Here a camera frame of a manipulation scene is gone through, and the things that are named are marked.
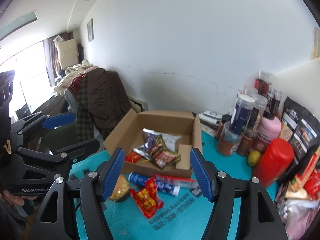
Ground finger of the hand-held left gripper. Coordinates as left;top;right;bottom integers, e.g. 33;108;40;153
10;111;76;137
15;137;101;162

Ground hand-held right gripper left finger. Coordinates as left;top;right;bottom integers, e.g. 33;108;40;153
30;147;126;240

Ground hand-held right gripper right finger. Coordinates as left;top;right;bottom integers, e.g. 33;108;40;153
189;148;288;240

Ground yellow corn snack bag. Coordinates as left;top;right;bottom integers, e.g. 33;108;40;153
110;174;131;202

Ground red white strip packet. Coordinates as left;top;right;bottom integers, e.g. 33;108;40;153
152;173;196;188

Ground small red snack packet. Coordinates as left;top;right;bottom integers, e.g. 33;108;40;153
125;151;143;163

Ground blue white tube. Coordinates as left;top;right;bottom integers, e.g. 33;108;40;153
128;172;181;197

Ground dark red small packet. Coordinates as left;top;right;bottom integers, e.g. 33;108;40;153
151;150;181;170

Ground red gold snack packet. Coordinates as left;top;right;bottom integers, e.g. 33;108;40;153
129;177;164;218

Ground white patterned snack packet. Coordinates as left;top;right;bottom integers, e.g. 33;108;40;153
161;134;182;153

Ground silver purple snack packet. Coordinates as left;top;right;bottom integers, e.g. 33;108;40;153
142;128;163;153

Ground brown cardboard box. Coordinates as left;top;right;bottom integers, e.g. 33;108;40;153
103;109;203;179

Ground person's left hand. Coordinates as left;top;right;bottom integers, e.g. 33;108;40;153
3;191;38;206

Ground grey chair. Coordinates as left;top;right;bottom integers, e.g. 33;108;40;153
64;90;81;113

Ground green plaid cloth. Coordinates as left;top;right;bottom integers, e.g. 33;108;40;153
76;80;94;143

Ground red striped cloth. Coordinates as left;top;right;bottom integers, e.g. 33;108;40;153
69;74;87;96

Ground clear jar brown powder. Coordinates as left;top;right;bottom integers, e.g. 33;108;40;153
217;121;242;157

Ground teal table mat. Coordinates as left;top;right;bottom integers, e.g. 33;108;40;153
69;130;279;240

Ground cream clothes pile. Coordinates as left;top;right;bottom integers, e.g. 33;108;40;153
55;60;101;96

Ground brown bottle black cap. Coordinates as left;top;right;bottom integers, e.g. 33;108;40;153
215;114;232;140

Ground brown quilted jacket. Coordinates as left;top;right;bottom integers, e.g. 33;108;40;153
80;68;133;136

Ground yellow green citrus fruit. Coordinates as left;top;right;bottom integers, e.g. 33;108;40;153
247;151;262;167

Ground beige hanging cloth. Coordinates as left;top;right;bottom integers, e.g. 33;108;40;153
57;38;79;69

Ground clear jar purple label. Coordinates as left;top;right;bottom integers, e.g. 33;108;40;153
229;94;256;134

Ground red plastic container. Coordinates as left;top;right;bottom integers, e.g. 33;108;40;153
253;138;295;188

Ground pink bottle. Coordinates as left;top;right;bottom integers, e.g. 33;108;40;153
251;116;282;154

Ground clear jar brown label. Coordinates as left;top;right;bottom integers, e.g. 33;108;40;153
250;94;268;131

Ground clear jar dark contents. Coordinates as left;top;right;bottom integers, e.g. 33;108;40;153
266;86;283;118

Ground pink plastic bag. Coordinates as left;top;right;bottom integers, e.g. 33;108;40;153
276;197;320;240

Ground black printed pouch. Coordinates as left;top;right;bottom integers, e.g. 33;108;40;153
278;97;320;166

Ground clear jar red dried fruit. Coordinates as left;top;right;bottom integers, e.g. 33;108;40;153
254;70;272;96

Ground white device blue ring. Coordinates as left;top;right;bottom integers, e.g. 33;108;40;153
203;110;223;121

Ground framed panel against wall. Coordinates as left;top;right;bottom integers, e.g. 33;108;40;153
129;96;149;113

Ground small framed wall picture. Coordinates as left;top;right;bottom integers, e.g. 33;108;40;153
87;18;94;42

